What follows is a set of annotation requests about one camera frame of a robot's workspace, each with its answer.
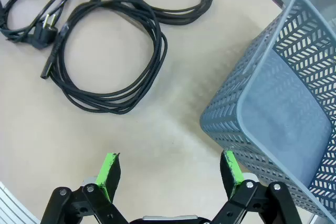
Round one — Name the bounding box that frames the aluminium profile base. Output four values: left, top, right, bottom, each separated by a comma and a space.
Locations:
0, 180, 35, 224

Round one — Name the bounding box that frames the black power cable with plug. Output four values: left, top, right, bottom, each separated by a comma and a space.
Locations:
0, 0, 76, 50

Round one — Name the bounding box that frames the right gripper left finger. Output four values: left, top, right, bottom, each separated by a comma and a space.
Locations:
39, 152, 130, 224

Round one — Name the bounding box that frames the grey-blue plastic mesh basket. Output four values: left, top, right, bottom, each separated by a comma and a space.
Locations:
199, 0, 336, 222

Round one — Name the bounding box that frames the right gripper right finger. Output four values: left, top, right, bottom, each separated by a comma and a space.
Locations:
209, 150, 303, 224

